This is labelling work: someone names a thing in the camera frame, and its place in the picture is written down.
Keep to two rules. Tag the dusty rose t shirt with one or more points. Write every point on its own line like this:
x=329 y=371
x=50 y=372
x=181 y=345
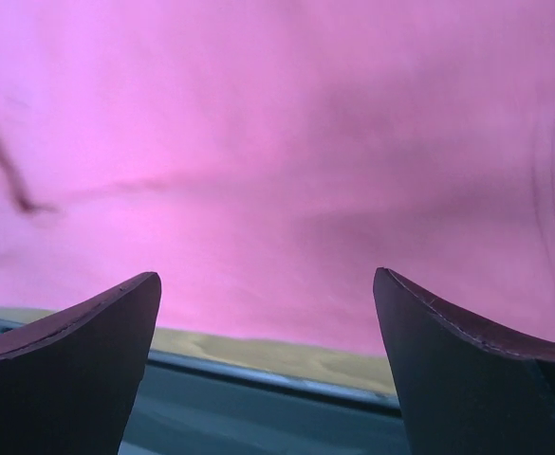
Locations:
x=266 y=157

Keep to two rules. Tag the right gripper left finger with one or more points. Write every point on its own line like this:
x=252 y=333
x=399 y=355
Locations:
x=68 y=382

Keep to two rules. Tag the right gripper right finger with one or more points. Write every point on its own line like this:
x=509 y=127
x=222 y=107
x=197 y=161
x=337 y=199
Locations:
x=465 y=384

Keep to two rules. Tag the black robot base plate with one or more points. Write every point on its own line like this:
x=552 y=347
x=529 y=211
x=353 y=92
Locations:
x=184 y=406

